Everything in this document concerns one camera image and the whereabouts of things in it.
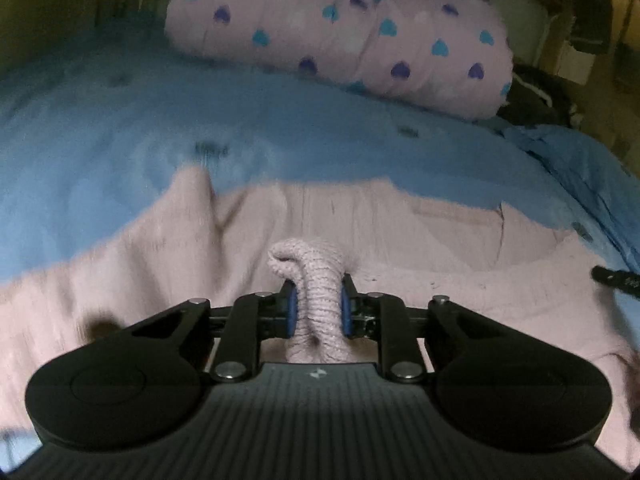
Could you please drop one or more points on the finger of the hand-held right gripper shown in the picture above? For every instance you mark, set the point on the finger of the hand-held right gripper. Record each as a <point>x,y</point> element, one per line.
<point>617,280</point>

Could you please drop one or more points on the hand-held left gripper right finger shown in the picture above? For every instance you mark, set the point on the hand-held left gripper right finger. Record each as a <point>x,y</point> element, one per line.
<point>348,313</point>

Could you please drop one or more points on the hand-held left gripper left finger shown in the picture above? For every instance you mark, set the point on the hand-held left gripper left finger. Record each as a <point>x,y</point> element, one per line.
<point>290,311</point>

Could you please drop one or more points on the pink knit sweater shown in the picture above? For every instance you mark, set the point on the pink knit sweater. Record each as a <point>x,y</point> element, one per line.
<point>125,270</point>

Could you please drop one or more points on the dark cloth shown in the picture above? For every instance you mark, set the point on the dark cloth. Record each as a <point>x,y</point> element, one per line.
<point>537,95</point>

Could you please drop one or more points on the blue printed bed sheet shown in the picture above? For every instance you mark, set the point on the blue printed bed sheet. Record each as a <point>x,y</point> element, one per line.
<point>125,125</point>

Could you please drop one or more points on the pink heart-print quilt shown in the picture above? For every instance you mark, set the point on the pink heart-print quilt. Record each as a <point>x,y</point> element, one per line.
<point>330,25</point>

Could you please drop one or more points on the wooden frame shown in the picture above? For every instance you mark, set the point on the wooden frame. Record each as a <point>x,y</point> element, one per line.
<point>556,35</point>

